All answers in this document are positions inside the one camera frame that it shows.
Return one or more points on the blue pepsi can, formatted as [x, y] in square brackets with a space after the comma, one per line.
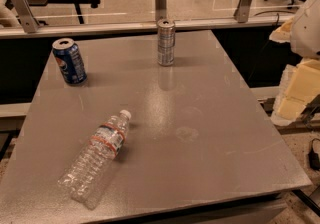
[69, 60]

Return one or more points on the left metal bracket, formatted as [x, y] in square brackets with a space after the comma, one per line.
[28, 22]

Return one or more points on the metal bracket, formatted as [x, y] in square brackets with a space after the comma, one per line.
[28, 22]
[160, 9]
[242, 11]

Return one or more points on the yellow foam padded gripper finger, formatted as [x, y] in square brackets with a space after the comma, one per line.
[299, 86]

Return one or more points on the middle metal bracket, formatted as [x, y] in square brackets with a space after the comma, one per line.
[160, 9]

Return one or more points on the silver energy drink can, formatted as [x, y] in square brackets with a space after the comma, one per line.
[166, 42]

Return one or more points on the black power adapter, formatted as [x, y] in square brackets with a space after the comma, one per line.
[313, 157]

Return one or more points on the clear plastic water bottle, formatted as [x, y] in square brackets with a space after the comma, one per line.
[82, 176]

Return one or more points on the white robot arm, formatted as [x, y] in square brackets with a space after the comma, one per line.
[302, 31]

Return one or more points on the right metal bracket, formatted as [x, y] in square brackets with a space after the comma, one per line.
[242, 11]

